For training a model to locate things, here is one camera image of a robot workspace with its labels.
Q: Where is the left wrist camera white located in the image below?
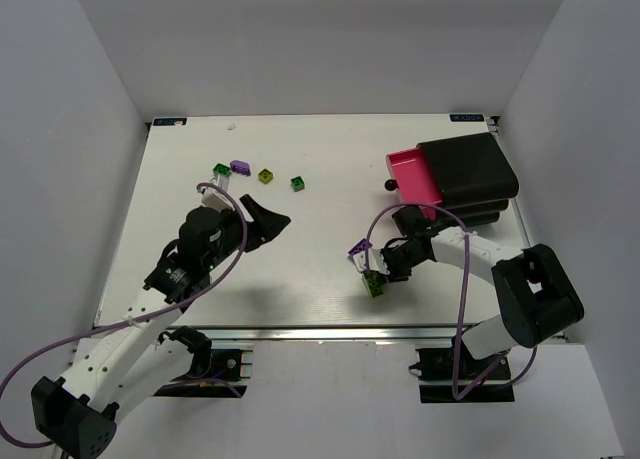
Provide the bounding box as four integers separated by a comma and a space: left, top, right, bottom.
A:
197, 174, 233, 212

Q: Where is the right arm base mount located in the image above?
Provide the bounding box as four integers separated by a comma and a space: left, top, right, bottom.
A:
408, 346, 515, 404

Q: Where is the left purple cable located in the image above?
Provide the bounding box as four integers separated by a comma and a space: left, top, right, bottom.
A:
0, 181, 250, 449

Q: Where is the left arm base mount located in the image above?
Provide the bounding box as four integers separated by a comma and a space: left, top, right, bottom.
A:
154, 328, 253, 399

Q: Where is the purple two-by-two-long lego brick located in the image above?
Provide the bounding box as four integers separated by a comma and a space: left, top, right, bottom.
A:
348, 238, 372, 259

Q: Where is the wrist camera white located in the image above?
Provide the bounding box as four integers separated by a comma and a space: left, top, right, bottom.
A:
197, 174, 233, 212
352, 248, 390, 276

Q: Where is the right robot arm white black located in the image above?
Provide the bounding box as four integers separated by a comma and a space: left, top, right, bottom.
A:
379, 226, 585, 361

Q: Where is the lime long lego brick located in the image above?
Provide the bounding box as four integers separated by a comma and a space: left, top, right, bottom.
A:
362, 271, 386, 298

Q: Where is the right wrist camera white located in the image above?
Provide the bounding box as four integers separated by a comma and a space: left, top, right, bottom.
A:
352, 248, 390, 276

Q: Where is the purple arch lego brick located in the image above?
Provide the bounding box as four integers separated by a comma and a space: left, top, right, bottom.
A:
230, 160, 251, 176

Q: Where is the pink top drawer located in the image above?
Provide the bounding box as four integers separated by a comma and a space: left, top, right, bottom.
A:
384, 147, 443, 206

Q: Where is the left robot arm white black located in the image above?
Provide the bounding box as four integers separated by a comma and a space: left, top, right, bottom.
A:
31, 195, 291, 458

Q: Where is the black drawer cabinet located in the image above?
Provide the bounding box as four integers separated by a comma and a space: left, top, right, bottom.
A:
415, 132, 519, 226

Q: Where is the right blue corner label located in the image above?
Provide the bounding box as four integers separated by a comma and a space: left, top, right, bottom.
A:
449, 113, 485, 122

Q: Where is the aluminium table rail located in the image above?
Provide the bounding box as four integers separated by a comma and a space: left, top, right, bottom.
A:
92, 323, 566, 343

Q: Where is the dark green square lego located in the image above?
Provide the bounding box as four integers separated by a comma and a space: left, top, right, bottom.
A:
290, 176, 305, 192

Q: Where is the lime square lego top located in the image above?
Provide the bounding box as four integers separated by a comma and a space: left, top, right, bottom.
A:
258, 168, 274, 184

